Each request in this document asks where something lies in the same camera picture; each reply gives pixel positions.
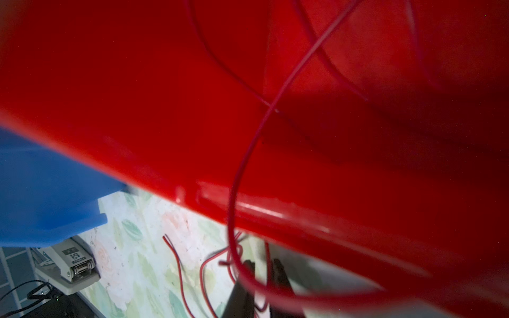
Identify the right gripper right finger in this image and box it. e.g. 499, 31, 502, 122
269, 258, 306, 318

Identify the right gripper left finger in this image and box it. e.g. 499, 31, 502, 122
221, 280, 255, 318

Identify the red plastic bin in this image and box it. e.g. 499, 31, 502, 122
1, 1, 508, 317

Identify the black grey stapler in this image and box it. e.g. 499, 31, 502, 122
30, 238, 100, 295

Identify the blue plastic bin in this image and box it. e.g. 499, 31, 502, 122
1, 129, 126, 247

